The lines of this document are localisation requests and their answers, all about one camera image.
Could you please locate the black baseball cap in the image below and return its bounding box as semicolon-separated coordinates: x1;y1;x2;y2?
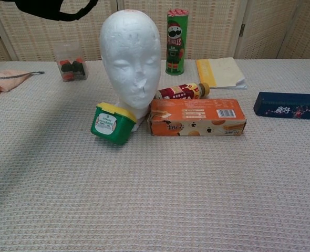
0;0;99;22

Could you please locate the white foam mannequin head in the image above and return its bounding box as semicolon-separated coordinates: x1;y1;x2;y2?
99;9;162;131

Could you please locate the green tub with yellow lid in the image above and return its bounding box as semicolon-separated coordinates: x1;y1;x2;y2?
90;102;138;146

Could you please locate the red drink bottle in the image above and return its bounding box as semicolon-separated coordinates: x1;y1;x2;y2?
154;82;211;101

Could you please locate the orange biscuit box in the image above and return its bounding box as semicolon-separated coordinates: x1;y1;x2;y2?
147;98;247;137

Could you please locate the beige waffle tablecloth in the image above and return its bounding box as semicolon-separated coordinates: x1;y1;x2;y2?
0;58;310;252

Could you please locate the green Pringles can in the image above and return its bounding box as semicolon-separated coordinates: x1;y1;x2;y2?
165;8;189;76

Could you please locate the yellow and white notebook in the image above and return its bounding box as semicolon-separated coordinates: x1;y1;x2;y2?
195;57;249;90

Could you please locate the clear plastic box with clips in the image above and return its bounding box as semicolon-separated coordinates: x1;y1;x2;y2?
54;44;89;82

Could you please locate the dark blue printed box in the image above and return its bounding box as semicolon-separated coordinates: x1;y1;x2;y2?
253;91;310;120

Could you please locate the woven folding screen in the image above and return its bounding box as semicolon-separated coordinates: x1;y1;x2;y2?
0;0;310;65

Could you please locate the pink towel with grey trim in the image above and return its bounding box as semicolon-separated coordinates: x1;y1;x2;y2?
0;69;45;101

